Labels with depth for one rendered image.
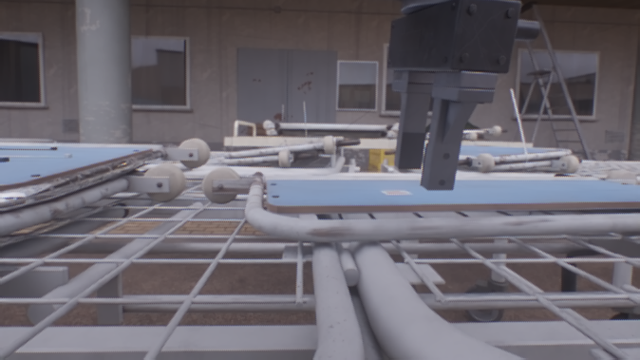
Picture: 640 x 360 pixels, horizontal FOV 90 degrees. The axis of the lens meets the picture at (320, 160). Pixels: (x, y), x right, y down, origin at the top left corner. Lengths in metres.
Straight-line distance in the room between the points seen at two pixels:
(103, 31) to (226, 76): 2.39
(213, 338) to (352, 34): 6.56
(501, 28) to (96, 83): 4.83
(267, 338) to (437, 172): 0.19
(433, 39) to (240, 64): 6.35
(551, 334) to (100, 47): 4.96
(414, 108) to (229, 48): 6.45
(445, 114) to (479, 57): 0.05
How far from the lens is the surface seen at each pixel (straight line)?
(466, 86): 0.26
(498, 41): 0.28
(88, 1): 5.19
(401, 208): 0.41
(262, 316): 1.22
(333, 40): 6.66
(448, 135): 0.29
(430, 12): 0.30
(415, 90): 0.35
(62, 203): 0.49
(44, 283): 0.46
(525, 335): 0.34
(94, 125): 4.93
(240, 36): 6.76
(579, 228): 0.47
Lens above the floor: 0.61
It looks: 4 degrees down
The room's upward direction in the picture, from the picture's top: 1 degrees clockwise
